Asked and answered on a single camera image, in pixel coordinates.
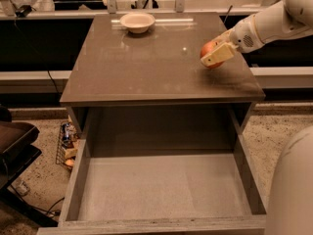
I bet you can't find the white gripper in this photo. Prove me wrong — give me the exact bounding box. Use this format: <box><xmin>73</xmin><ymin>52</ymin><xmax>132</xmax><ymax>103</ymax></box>
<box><xmin>201</xmin><ymin>15</ymin><xmax>264</xmax><ymax>67</ymax></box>

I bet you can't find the red apple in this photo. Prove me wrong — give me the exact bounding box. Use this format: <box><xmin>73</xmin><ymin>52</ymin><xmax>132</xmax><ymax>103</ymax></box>
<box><xmin>200</xmin><ymin>41</ymin><xmax>222</xmax><ymax>69</ymax></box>

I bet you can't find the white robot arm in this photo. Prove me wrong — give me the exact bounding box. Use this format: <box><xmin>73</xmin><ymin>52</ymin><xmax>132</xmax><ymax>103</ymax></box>
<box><xmin>200</xmin><ymin>0</ymin><xmax>313</xmax><ymax>235</ymax></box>

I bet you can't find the grey cabinet with counter top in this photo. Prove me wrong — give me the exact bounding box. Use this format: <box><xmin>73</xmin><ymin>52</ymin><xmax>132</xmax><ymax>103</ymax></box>
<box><xmin>61</xmin><ymin>13</ymin><xmax>264</xmax><ymax>157</ymax></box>

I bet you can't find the open grey top drawer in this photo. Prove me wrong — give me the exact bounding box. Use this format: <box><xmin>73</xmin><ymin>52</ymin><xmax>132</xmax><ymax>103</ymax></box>
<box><xmin>37</xmin><ymin>137</ymin><xmax>266</xmax><ymax>235</ymax></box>

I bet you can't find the white bowl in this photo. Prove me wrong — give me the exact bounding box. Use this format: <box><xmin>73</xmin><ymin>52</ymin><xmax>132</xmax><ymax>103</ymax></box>
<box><xmin>119</xmin><ymin>12</ymin><xmax>156</xmax><ymax>34</ymax></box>

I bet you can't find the black power adapter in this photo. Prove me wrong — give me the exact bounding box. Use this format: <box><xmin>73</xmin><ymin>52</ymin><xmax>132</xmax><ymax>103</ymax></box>
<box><xmin>16</xmin><ymin>5</ymin><xmax>32</xmax><ymax>18</ymax></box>

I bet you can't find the dark chair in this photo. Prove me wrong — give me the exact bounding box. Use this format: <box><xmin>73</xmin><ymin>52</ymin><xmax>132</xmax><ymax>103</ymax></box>
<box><xmin>0</xmin><ymin>106</ymin><xmax>58</xmax><ymax>227</ymax></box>

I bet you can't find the wire basket with items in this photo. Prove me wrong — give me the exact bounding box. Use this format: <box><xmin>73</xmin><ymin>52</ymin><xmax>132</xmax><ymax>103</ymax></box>
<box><xmin>56</xmin><ymin>120</ymin><xmax>79</xmax><ymax>171</ymax></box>

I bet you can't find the metal railing frame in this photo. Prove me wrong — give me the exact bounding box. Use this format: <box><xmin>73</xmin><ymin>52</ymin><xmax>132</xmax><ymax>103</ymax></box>
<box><xmin>0</xmin><ymin>0</ymin><xmax>288</xmax><ymax>21</ymax></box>

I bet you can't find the black floor cable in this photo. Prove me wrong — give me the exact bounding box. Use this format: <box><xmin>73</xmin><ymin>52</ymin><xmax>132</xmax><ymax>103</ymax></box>
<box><xmin>9</xmin><ymin>183</ymin><xmax>66</xmax><ymax>217</ymax></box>

